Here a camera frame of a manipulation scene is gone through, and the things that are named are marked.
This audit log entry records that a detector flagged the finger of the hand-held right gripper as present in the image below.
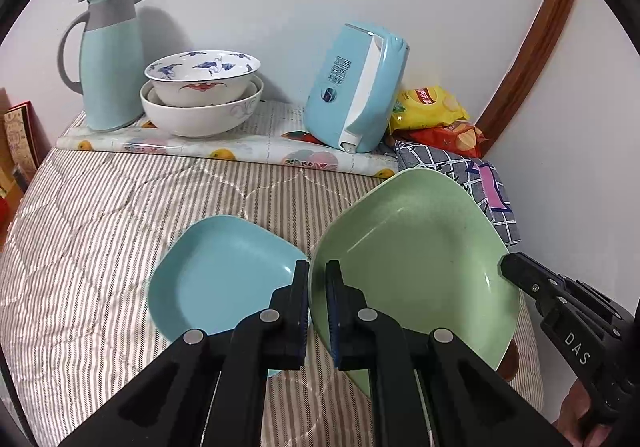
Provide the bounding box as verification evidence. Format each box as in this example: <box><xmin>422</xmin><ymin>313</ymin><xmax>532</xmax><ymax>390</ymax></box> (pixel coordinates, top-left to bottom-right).
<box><xmin>500</xmin><ymin>252</ymin><xmax>567</xmax><ymax>318</ymax></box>

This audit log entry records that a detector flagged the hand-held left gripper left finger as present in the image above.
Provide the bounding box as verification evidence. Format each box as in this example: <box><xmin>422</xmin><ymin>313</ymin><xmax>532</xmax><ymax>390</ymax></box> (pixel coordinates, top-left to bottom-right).
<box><xmin>60</xmin><ymin>259</ymin><xmax>312</xmax><ymax>447</ymax></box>

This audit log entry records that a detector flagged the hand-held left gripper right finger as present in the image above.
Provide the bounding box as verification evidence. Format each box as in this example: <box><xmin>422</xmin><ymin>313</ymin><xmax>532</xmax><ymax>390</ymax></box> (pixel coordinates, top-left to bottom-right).
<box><xmin>325</xmin><ymin>259</ymin><xmax>571</xmax><ymax>447</ymax></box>

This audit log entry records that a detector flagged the blue plate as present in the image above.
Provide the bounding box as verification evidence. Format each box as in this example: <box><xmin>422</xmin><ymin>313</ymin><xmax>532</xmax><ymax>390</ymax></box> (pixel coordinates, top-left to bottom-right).
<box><xmin>147</xmin><ymin>216</ymin><xmax>311</xmax><ymax>378</ymax></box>

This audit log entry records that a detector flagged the green plate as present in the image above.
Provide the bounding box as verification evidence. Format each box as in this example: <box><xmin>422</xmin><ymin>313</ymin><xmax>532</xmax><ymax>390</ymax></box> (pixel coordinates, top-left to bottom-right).
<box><xmin>307</xmin><ymin>167</ymin><xmax>522</xmax><ymax>400</ymax></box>

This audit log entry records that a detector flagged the person's right hand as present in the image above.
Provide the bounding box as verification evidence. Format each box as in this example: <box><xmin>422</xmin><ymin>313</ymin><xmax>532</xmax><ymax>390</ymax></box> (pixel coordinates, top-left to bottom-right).
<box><xmin>555</xmin><ymin>379</ymin><xmax>616</xmax><ymax>447</ymax></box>

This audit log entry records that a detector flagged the grey plaid cloth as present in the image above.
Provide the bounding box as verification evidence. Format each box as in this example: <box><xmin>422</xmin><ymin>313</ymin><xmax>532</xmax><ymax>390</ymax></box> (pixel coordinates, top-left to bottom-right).
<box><xmin>392</xmin><ymin>140</ymin><xmax>522</xmax><ymax>248</ymax></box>

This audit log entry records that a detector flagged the red chip bag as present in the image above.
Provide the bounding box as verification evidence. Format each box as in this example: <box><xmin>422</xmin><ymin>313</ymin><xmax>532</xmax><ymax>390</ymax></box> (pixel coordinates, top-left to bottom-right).
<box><xmin>400</xmin><ymin>121</ymin><xmax>488</xmax><ymax>159</ymax></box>

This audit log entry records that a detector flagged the fruit print plastic sheet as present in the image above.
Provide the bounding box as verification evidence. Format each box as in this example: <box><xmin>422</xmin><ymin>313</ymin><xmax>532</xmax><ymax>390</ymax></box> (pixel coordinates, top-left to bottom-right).
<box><xmin>56</xmin><ymin>100</ymin><xmax>401</xmax><ymax>178</ymax></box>

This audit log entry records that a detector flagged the yellow chip bag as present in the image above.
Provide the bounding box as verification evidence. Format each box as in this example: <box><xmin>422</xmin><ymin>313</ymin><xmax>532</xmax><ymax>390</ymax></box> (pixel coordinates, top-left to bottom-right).
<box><xmin>389</xmin><ymin>86</ymin><xmax>471</xmax><ymax>132</ymax></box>

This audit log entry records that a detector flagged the white bowl with blue swirl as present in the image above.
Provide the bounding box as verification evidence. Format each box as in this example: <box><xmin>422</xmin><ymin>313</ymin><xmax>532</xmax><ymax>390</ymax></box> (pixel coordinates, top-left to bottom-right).
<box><xmin>140</xmin><ymin>76</ymin><xmax>264</xmax><ymax>138</ymax></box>

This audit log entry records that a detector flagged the striped quilt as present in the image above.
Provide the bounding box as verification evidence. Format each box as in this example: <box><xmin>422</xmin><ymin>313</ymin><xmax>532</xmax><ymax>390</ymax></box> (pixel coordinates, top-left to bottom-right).
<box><xmin>0</xmin><ymin>147</ymin><xmax>546</xmax><ymax>447</ymax></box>

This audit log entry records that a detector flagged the blue tissue box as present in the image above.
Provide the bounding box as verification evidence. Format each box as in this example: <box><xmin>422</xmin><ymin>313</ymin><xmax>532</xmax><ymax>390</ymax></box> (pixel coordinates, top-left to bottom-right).
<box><xmin>304</xmin><ymin>22</ymin><xmax>410</xmax><ymax>154</ymax></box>

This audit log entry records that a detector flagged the crane print porcelain bowl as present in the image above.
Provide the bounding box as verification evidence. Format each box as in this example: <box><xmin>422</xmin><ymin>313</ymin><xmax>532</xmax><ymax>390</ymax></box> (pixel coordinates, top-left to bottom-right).
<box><xmin>144</xmin><ymin>50</ymin><xmax>262</xmax><ymax>108</ymax></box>

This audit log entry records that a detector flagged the teal thermos jug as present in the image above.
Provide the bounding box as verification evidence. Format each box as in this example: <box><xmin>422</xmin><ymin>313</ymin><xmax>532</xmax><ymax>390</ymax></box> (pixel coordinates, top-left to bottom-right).
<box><xmin>57</xmin><ymin>0</ymin><xmax>147</xmax><ymax>132</ymax></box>

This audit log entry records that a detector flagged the patterned gift box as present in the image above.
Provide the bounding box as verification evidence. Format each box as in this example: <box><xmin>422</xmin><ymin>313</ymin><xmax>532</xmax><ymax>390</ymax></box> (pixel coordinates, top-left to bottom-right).
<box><xmin>2</xmin><ymin>100</ymin><xmax>51</xmax><ymax>193</ymax></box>

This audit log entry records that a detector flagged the wooden door frame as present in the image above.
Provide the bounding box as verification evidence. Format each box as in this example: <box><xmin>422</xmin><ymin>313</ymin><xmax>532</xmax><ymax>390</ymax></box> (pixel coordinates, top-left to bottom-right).
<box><xmin>472</xmin><ymin>0</ymin><xmax>583</xmax><ymax>158</ymax></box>

